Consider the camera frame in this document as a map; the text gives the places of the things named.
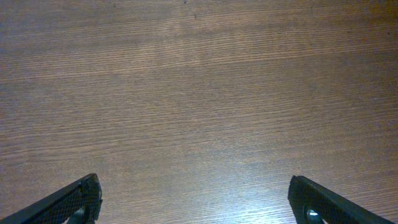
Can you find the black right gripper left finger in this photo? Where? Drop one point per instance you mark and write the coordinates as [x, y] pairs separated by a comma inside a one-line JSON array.
[[78, 202]]

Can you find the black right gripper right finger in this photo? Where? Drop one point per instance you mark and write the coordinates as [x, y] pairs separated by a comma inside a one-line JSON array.
[[313, 203]]

